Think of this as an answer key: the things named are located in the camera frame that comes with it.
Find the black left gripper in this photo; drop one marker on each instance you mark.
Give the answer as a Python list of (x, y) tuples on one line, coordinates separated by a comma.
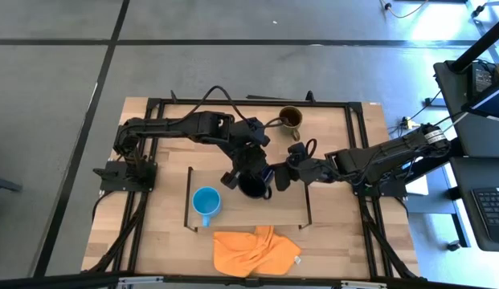
[(251, 156)]

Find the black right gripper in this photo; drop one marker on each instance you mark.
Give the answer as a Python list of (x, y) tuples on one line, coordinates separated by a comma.
[(309, 170)]

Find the black mug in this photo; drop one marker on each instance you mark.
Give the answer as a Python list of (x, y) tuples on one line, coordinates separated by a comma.
[(253, 188)]

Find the blue mug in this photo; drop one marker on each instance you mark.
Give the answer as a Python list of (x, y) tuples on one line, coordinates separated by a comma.
[(206, 202)]

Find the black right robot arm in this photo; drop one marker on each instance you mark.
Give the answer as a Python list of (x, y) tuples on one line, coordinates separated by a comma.
[(385, 158)]

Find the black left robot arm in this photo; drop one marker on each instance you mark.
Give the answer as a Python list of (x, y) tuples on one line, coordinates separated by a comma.
[(185, 126)]

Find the wooden shelf with black legs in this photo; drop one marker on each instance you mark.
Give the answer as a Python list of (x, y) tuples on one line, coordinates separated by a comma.
[(249, 208)]

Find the olive green mug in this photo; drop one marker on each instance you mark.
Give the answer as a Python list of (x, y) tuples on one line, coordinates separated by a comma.
[(291, 118)]

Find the orange fleece cloth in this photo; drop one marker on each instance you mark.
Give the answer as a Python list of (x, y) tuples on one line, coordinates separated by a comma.
[(253, 253)]

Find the white power strip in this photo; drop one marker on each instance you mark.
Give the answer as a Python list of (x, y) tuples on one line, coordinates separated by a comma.
[(409, 122)]

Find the black caster wheel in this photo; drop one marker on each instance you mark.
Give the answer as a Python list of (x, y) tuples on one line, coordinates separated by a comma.
[(454, 245)]

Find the dark grey desk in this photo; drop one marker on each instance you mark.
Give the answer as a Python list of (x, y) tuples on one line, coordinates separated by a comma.
[(486, 140)]

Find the black keyboard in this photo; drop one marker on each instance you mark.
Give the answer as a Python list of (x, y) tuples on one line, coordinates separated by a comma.
[(492, 208)]

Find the black electronics box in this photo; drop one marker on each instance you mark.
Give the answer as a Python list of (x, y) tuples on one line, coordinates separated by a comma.
[(480, 78)]

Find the black bottom beam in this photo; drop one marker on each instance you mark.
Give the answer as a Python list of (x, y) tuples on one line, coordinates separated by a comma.
[(52, 281)]

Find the black diagonal pole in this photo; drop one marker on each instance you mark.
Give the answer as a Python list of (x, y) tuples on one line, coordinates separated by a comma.
[(478, 46)]

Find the grey chair foot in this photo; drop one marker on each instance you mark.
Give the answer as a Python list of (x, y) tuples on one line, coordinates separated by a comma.
[(4, 184)]

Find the black metal table frame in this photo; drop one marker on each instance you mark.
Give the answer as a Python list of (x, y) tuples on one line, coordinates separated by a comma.
[(333, 104)]

